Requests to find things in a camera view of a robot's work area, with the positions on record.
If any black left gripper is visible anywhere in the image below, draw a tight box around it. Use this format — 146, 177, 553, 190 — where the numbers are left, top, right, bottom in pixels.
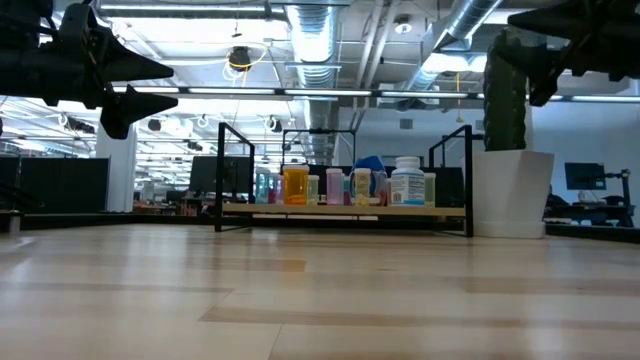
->
0, 2, 180, 141

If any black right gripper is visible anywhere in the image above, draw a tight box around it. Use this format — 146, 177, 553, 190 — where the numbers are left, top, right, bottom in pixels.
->
493, 0, 640, 108

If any blue pill vial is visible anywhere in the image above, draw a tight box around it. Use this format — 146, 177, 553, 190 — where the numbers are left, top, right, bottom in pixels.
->
254, 167, 272, 205

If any jar with blue lid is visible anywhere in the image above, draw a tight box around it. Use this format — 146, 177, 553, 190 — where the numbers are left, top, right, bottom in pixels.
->
349, 155, 390, 207

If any green cactus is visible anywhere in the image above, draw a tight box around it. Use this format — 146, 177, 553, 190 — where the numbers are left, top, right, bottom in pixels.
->
483, 29, 534, 152

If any white pillar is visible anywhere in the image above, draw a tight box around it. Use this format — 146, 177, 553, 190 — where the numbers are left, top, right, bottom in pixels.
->
96, 124, 138, 214

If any dark desk monitor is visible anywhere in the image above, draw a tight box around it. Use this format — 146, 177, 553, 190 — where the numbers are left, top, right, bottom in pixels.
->
564, 162, 607, 191
189, 155, 251, 194

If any white planter pot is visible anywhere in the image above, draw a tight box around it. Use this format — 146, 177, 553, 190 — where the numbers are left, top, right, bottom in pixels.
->
472, 149, 556, 240

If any dark office desk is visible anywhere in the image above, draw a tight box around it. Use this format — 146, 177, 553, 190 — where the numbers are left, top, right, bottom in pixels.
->
544, 202, 640, 229

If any row of colourful vials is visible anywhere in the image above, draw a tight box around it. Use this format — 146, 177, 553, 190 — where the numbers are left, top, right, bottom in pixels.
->
277, 164, 469, 207

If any silver ventilation duct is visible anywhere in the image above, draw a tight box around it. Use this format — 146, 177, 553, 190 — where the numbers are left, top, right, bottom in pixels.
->
284, 0, 346, 166
399, 0, 504, 94

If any black overhead camera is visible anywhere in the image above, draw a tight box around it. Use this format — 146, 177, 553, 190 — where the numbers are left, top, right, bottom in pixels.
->
227, 45, 253, 72

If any black partition wall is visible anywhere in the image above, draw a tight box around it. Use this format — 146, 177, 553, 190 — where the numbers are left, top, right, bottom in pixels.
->
0, 157, 110, 214

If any black aluminium table frame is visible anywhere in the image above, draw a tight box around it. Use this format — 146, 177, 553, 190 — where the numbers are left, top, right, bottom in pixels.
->
0, 212, 640, 245

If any black background metal frame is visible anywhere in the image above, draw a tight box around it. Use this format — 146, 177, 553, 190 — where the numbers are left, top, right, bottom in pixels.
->
281, 128, 357, 166

